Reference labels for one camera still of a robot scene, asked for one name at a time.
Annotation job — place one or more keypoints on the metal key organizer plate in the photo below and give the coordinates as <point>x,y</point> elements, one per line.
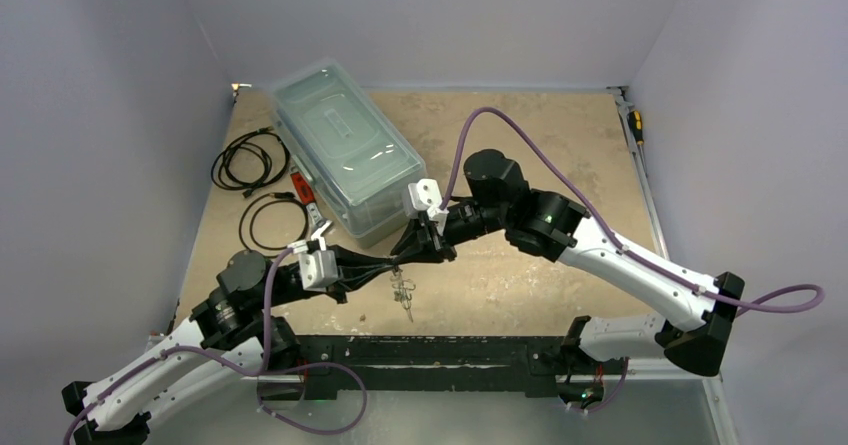
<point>403,291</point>

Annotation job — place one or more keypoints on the clear plastic storage box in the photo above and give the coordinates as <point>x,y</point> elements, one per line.
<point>348,151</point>

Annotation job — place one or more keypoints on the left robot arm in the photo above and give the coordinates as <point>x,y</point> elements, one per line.
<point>231,335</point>

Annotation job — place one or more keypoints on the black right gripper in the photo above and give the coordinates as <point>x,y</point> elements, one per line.
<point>439,234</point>

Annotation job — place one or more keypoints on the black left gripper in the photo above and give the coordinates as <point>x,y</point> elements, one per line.
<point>355,269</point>

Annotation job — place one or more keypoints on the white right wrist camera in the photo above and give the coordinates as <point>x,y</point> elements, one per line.
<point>425,196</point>

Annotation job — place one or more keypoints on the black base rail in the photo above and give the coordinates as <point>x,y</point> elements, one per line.
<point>535,366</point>

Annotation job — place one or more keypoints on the yellow black screwdriver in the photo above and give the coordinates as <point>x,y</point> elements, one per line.
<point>635,125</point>

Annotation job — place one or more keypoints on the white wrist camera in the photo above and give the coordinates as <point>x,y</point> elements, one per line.
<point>425,196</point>
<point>317,264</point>

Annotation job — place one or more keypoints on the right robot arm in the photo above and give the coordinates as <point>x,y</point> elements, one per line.
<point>692,313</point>

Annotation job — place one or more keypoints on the red handled adjustable wrench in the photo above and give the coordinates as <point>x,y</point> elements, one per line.
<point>319,224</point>

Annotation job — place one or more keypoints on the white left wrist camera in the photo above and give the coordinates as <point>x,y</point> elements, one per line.
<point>317,264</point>

